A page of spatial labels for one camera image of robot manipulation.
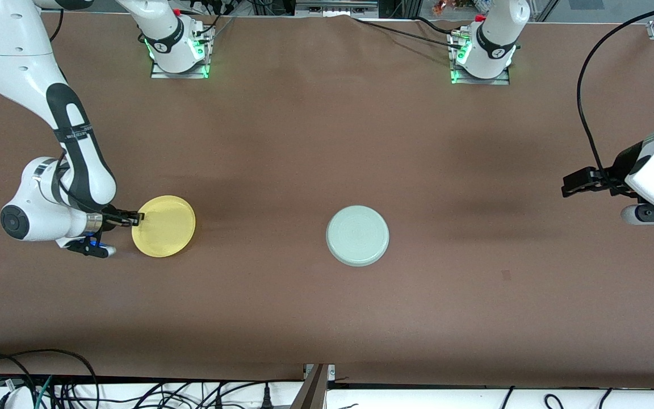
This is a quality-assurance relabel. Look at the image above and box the short black base cable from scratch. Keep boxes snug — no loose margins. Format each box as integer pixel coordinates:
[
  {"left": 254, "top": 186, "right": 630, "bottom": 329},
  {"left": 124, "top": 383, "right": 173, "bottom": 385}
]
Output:
[{"left": 415, "top": 16, "right": 456, "bottom": 35}]

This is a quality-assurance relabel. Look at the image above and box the pale green plate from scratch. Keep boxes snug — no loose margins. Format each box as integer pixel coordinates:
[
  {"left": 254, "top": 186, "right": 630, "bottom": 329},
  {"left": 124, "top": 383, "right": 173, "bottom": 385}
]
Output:
[{"left": 326, "top": 205, "right": 390, "bottom": 267}]

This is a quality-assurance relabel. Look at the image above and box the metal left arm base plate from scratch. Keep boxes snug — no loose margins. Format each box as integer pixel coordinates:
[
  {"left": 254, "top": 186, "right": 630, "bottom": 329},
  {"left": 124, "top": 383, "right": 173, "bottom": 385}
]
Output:
[{"left": 450, "top": 31, "right": 511, "bottom": 86}]

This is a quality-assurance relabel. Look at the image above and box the green cable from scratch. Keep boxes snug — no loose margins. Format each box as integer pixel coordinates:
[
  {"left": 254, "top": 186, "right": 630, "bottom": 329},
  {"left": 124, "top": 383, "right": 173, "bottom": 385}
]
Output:
[{"left": 35, "top": 375, "right": 54, "bottom": 409}]

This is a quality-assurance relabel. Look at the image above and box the brown table cover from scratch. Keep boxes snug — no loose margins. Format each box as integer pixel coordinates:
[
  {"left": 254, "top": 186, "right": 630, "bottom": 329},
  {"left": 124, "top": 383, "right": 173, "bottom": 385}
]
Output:
[{"left": 0, "top": 11, "right": 654, "bottom": 390}]

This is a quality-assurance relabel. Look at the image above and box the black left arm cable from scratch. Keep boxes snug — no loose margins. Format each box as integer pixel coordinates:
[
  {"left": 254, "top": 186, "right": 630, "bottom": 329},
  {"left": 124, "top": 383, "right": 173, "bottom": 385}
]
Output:
[{"left": 577, "top": 5, "right": 654, "bottom": 180}]

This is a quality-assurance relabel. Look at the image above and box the long black base cable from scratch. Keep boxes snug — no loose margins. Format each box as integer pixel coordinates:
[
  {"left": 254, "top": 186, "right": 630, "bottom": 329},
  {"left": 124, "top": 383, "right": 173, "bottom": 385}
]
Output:
[{"left": 351, "top": 16, "right": 464, "bottom": 49}]

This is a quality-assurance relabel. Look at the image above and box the aluminium profile bracket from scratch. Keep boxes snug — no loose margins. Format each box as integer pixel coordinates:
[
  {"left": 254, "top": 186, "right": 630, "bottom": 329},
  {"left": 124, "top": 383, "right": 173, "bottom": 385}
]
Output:
[{"left": 290, "top": 364, "right": 336, "bottom": 409}]

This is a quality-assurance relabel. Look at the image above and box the white lower shelf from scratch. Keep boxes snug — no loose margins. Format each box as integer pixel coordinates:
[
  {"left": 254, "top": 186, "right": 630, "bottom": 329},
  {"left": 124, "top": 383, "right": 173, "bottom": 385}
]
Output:
[{"left": 0, "top": 379, "right": 654, "bottom": 409}]

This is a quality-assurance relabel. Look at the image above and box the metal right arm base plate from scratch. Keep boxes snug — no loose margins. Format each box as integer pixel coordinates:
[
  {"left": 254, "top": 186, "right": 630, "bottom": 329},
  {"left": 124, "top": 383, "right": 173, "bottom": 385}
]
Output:
[{"left": 150, "top": 26, "right": 209, "bottom": 79}]

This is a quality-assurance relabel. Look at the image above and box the black looped floor cable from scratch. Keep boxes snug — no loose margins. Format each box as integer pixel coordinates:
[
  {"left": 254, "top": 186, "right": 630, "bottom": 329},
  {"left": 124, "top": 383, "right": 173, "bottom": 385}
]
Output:
[
  {"left": 0, "top": 354, "right": 37, "bottom": 409},
  {"left": 0, "top": 348, "right": 100, "bottom": 409}
]

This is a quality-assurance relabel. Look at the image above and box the yellow plate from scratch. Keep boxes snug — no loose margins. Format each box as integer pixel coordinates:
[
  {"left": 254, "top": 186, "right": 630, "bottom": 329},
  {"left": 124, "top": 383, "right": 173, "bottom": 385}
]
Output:
[{"left": 131, "top": 195, "right": 196, "bottom": 258}]

